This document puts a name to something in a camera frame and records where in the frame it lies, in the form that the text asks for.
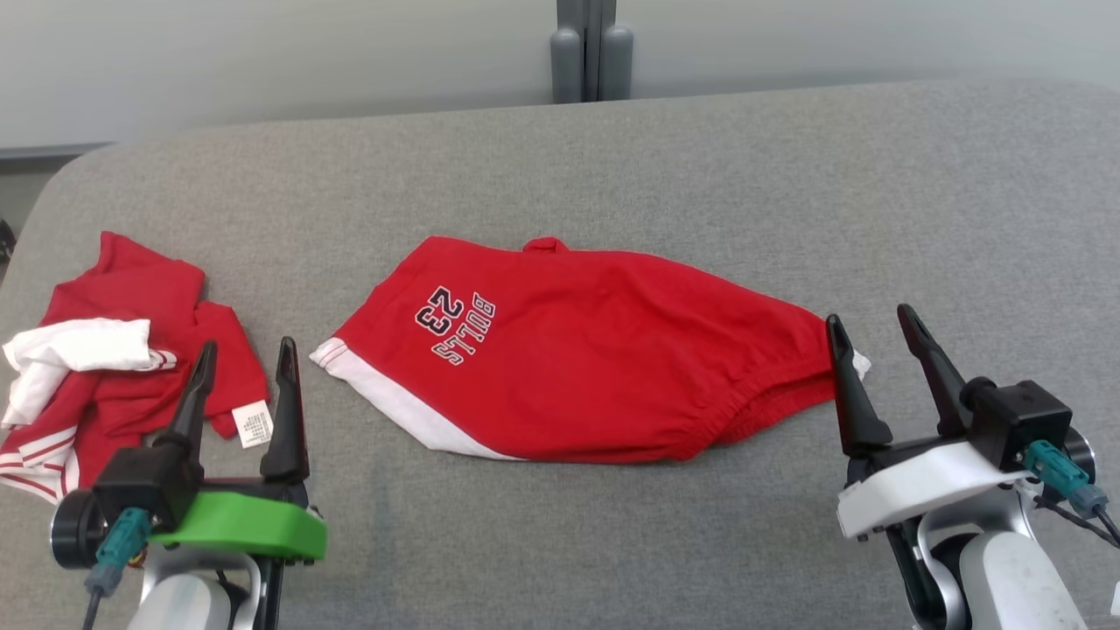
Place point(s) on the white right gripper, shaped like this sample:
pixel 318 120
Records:
pixel 919 490

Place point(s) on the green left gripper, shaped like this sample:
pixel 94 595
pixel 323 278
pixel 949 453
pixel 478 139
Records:
pixel 254 529

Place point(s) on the red and white jersey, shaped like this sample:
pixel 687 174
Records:
pixel 131 289

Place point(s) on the red Bulls shorts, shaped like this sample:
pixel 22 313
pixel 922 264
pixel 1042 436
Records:
pixel 595 350

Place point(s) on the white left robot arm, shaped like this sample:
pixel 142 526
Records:
pixel 184 604

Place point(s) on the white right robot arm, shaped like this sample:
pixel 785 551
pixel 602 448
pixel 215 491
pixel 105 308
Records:
pixel 1015 586

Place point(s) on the black caster wheel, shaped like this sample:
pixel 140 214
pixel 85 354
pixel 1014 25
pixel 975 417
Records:
pixel 5 241

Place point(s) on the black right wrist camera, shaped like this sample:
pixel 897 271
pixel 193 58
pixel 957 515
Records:
pixel 1019 420

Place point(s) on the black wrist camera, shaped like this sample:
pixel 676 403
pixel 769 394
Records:
pixel 1019 420
pixel 140 490

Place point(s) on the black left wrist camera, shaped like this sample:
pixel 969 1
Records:
pixel 140 490

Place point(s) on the grey metal frame post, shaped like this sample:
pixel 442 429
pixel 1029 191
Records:
pixel 567 61

